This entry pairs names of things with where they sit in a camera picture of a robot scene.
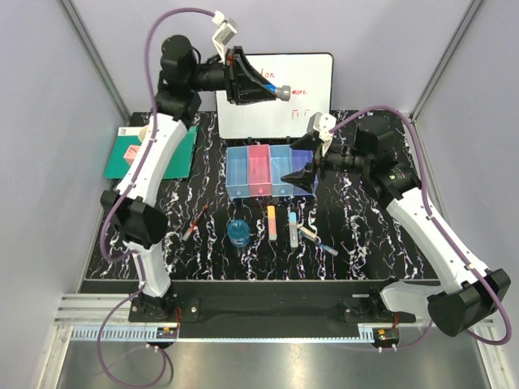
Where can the blue clear pen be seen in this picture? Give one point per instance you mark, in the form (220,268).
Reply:
(326,248)

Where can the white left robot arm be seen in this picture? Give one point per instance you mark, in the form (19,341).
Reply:
(131,206)

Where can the purple bin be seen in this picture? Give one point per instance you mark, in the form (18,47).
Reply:
(299,160)

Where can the white slotted cable duct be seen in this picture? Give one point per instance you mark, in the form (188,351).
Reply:
(191,333)

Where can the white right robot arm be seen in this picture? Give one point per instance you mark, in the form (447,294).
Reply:
(469,291)

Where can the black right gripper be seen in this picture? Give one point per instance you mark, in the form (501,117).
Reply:
(305,178)

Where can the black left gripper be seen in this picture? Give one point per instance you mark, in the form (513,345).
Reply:
(237,90)

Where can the pink cube block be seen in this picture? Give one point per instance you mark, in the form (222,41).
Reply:
(131,153)

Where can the red pen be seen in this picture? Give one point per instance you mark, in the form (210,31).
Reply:
(194,224)

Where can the orange highlighter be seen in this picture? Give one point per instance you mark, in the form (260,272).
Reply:
(272,223)

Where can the yellow mug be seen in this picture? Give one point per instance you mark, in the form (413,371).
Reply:
(142,133)

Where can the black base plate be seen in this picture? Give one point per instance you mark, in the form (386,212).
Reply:
(316,306)

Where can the light blue bin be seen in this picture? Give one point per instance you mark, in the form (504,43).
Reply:
(280,165)
(237,183)

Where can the small whiteboard with red writing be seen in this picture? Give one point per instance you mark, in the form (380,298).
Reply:
(309,76)

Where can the pink bin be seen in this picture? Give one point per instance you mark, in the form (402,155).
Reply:
(259,175)

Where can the blue grey glue stick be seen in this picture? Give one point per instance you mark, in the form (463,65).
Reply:
(282,93)

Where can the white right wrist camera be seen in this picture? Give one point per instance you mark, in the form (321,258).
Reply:
(319,129)

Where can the blue ink bottle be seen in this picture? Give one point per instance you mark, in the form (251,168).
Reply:
(239,233)

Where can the black marble pattern mat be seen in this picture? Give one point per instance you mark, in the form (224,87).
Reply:
(371,245)

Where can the blue white highlighter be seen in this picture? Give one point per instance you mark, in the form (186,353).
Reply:
(293,230)

